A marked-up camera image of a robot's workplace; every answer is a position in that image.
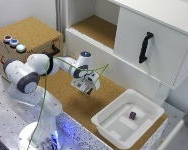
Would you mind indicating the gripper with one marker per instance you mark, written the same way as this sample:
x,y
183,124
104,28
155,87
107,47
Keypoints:
x,y
84,82

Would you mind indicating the blue button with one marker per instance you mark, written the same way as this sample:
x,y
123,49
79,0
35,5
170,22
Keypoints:
x,y
14,42

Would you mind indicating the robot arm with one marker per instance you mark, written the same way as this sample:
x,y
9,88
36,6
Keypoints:
x,y
25,75

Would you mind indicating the red button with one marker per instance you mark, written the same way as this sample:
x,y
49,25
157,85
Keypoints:
x,y
7,38

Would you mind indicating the white plastic box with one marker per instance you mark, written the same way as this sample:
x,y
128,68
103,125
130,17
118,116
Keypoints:
x,y
127,116

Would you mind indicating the white sliding door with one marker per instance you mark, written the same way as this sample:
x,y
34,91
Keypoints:
x,y
154,46

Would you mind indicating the green button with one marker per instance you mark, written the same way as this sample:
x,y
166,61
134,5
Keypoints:
x,y
21,48

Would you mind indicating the wooden drawer box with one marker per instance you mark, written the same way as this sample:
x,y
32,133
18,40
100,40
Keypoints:
x,y
25,36

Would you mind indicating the purple block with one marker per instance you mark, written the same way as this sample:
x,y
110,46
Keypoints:
x,y
132,115

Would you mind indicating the white cabinet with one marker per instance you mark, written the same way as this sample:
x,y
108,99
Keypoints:
x,y
134,40

